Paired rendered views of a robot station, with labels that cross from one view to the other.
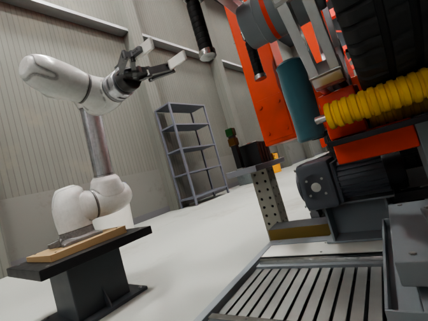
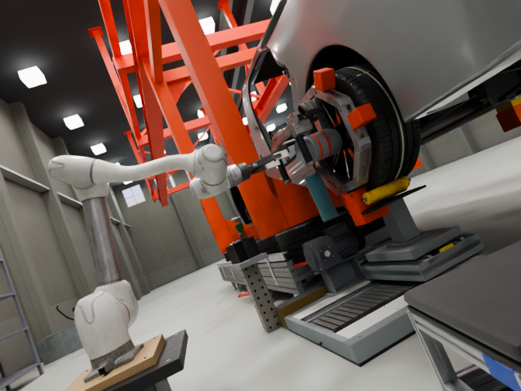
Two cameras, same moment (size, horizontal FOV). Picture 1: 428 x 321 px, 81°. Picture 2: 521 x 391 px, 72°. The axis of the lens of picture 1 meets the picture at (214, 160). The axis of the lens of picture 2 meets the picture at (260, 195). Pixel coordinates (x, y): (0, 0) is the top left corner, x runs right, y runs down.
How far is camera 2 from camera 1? 1.37 m
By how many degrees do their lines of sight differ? 51
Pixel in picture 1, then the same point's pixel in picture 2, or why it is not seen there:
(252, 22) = (313, 150)
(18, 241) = not seen: outside the picture
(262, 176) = (253, 269)
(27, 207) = not seen: outside the picture
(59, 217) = (108, 328)
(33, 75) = (222, 159)
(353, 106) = (378, 193)
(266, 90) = (262, 194)
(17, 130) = not seen: outside the picture
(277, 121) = (274, 217)
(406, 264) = (413, 250)
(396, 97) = (390, 190)
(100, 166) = (115, 268)
